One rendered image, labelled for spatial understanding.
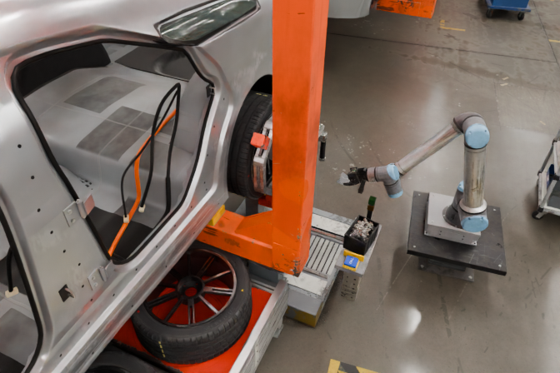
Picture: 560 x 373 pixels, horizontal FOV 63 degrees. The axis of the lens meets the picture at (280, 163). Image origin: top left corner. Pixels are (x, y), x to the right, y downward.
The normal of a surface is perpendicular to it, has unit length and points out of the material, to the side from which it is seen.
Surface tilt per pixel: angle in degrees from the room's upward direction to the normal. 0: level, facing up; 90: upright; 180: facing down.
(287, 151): 90
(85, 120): 6
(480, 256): 0
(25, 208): 81
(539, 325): 0
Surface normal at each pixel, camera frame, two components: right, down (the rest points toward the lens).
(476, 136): -0.18, 0.50
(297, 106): -0.41, 0.56
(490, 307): 0.01, -0.78
